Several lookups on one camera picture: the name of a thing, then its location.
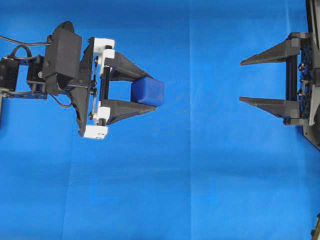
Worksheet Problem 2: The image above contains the black cable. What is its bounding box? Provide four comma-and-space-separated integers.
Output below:
0, 34, 52, 61

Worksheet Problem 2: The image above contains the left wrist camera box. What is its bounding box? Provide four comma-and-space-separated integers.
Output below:
42, 21, 82, 96

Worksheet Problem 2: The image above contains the blue block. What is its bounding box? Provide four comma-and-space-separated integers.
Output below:
130, 76, 165, 107

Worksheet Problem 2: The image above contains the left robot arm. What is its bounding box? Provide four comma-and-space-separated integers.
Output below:
0, 37, 165, 140

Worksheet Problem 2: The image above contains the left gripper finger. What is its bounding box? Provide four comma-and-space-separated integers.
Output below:
101, 99, 157, 125
104, 51, 153, 82

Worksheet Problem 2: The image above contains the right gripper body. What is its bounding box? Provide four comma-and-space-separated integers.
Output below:
285, 32, 320, 126

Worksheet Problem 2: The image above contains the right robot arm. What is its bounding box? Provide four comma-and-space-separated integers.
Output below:
240, 0, 320, 127

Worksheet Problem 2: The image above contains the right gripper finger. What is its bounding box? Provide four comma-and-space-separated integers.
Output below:
239, 96, 302, 125
240, 38, 300, 66

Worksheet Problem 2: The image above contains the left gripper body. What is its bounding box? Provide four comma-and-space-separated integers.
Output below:
71, 36, 116, 140

